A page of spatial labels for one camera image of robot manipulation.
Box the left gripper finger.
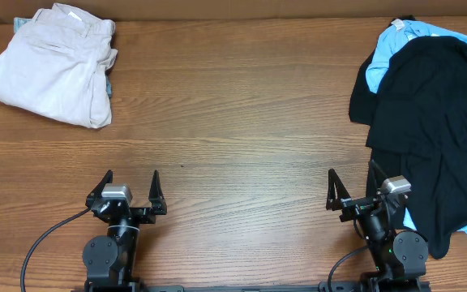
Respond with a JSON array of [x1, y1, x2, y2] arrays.
[[148, 170, 167, 215], [85, 170, 113, 208]]

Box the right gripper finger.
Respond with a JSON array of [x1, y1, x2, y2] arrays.
[[366, 159, 388, 197], [326, 169, 352, 211]]

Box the black t-shirt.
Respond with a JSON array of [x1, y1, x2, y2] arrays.
[[367, 36, 467, 259]]

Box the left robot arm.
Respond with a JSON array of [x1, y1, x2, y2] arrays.
[[82, 170, 167, 291]]

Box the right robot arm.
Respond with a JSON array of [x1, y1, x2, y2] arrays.
[[326, 160, 430, 291]]

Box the black garment under pile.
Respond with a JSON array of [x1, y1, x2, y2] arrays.
[[349, 28, 406, 125]]

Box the folded beige trousers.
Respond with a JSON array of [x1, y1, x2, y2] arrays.
[[0, 3, 118, 129]]

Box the light blue printed t-shirt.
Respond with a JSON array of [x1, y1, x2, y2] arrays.
[[358, 17, 467, 234]]

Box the light blue folded cloth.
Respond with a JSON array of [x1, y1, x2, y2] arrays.
[[13, 17, 31, 32]]

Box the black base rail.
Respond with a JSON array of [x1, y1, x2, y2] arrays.
[[72, 281, 431, 292]]

